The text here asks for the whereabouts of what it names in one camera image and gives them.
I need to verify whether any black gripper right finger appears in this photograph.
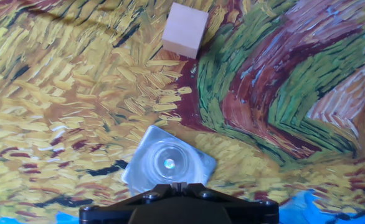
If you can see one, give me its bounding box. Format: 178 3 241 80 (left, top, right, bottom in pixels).
179 182 279 224

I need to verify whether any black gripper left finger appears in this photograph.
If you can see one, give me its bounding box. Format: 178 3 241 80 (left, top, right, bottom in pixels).
79 182 180 224

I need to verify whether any clear glass cup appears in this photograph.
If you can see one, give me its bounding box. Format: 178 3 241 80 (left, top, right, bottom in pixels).
138 138 207 189

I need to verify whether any silver digital scale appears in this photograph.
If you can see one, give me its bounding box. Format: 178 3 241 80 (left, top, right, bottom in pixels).
121 124 217 197

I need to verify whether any painted blue and yellow tablecloth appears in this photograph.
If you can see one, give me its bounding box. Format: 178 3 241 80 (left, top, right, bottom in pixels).
0 0 365 224

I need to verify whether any wooden cube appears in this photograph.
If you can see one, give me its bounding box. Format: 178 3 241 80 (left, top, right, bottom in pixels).
161 2 209 60

